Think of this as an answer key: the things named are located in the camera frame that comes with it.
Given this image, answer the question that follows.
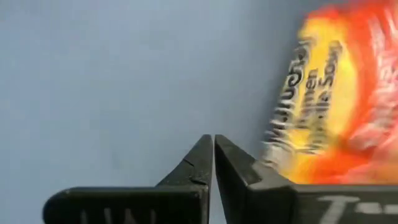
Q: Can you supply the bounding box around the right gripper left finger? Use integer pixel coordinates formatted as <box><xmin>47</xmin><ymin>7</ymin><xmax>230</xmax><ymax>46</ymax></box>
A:
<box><xmin>42</xmin><ymin>133</ymin><xmax>214</xmax><ymax>224</ymax></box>

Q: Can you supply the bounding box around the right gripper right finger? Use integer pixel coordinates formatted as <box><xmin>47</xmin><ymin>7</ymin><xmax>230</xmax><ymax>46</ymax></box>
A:
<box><xmin>214</xmin><ymin>133</ymin><xmax>398</xmax><ymax>224</ymax></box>

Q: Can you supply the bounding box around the orange Maruchan ramen pack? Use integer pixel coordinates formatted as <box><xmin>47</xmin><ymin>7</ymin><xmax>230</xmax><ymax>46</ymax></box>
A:
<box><xmin>261</xmin><ymin>0</ymin><xmax>398</xmax><ymax>186</ymax></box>

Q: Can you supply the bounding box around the blue-grey table mat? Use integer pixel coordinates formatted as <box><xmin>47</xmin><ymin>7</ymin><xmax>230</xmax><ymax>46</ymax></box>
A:
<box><xmin>0</xmin><ymin>0</ymin><xmax>358</xmax><ymax>224</ymax></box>

